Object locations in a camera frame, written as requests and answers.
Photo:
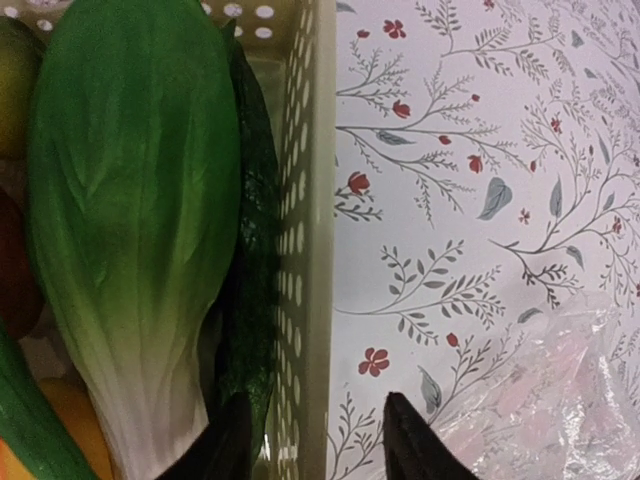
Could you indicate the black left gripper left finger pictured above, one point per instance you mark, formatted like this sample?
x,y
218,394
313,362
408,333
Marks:
x,y
223,450

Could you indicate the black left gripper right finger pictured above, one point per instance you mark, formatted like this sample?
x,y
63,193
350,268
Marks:
x,y
412,449

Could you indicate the clear zip top bag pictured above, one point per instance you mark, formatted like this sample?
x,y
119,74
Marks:
x,y
557,409

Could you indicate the green cucumber toy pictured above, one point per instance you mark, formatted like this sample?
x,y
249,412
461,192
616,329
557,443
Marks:
x,y
29,425

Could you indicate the dark green leafy vegetable toy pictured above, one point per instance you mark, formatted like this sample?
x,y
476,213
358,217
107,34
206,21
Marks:
x,y
245,357

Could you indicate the yellow lemon toy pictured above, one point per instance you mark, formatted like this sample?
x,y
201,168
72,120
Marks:
x,y
74,408

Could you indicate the orange fruit toy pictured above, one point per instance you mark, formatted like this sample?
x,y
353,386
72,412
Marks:
x,y
11,467

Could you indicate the brown potato toy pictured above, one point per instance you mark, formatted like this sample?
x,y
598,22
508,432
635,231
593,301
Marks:
x,y
21,299

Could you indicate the floral patterned tablecloth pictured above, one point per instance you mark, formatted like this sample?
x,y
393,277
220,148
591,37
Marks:
x,y
487,170

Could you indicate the green bok choy toy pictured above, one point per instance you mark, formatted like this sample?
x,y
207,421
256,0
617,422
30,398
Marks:
x,y
134,178

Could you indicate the beige perforated plastic basket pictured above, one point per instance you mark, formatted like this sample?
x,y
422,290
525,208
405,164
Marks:
x,y
291,47

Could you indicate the yellow-green fruit toy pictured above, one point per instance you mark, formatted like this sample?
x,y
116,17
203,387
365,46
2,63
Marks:
x,y
22,53

